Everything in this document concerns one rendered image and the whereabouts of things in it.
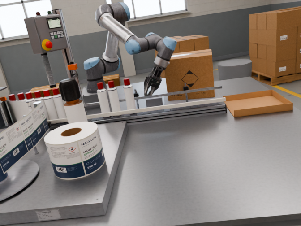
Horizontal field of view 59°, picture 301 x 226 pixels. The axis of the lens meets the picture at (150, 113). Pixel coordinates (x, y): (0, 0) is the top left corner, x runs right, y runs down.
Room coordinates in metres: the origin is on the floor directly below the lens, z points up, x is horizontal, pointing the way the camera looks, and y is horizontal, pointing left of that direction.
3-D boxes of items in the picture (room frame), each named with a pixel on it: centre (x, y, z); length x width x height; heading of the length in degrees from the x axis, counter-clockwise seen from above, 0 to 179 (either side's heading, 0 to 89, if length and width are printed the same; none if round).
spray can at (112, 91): (1.47, 0.19, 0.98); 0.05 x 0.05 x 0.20
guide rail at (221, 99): (1.43, 0.12, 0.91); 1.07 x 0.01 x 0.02; 85
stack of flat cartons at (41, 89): (5.48, 2.06, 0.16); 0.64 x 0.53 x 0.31; 99
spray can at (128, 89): (1.47, 0.10, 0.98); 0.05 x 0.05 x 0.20
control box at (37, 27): (1.58, 0.50, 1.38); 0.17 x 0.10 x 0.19; 140
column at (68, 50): (1.64, 0.43, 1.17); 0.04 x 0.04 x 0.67; 85
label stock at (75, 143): (0.95, 0.31, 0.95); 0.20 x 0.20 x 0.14
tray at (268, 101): (1.41, -0.59, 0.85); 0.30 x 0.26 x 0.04; 85
